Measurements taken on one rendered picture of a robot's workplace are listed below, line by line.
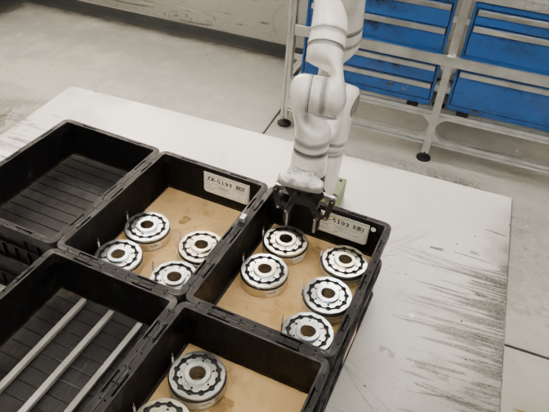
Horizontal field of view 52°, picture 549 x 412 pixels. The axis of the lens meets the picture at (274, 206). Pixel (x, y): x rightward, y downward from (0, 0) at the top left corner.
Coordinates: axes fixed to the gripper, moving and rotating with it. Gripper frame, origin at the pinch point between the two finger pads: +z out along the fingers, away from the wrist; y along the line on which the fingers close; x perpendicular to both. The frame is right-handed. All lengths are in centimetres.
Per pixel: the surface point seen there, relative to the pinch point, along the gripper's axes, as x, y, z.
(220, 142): -55, 41, 22
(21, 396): 52, 35, 10
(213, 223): -2.6, 21.8, 9.7
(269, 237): 0.2, 6.9, 6.8
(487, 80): -183, -49, 39
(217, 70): -237, 115, 92
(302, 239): -1.8, -0.5, 6.7
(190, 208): -5.7, 29.2, 9.7
